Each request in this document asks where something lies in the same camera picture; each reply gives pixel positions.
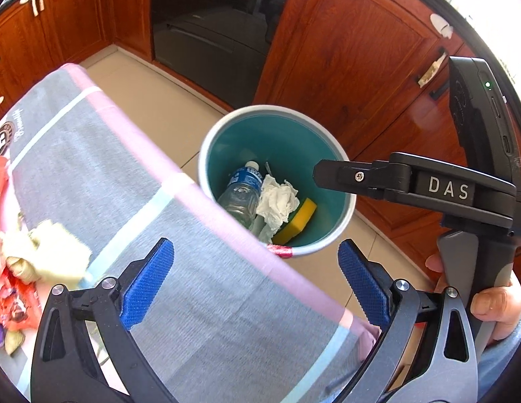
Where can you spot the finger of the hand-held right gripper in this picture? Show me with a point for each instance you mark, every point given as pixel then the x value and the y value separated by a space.
pixel 348 174

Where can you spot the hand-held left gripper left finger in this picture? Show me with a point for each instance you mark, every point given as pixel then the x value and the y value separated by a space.
pixel 149 285

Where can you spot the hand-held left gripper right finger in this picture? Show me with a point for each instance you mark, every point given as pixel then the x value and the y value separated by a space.
pixel 363 285

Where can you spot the yellow sponge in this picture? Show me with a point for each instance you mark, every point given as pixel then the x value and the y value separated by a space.
pixel 298 218

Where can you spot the white tissue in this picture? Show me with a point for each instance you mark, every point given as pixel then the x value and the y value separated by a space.
pixel 277 201

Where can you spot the pale fruit peel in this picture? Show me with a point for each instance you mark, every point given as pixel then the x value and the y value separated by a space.
pixel 50 247

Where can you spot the clear plastic water bottle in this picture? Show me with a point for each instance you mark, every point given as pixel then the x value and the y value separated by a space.
pixel 239 193

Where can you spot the grey teal-lined waste bin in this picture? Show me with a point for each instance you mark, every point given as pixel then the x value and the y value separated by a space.
pixel 227 134

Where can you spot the orange snack packet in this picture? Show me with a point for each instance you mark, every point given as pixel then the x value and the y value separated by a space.
pixel 17 306

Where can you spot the person's right forearm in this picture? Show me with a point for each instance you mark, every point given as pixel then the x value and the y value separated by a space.
pixel 504 369

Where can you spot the person's right hand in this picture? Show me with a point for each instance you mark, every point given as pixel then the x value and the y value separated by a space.
pixel 499 310

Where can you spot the plaid grey pink cloth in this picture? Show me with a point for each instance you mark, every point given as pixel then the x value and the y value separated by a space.
pixel 180 226

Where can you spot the tall wooden cabinet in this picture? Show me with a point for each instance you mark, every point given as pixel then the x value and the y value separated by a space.
pixel 348 50

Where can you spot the black oven door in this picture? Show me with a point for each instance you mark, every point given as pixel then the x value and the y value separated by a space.
pixel 210 29

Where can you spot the wooden cabinet with drawers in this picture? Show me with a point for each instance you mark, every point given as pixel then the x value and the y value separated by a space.
pixel 67 12

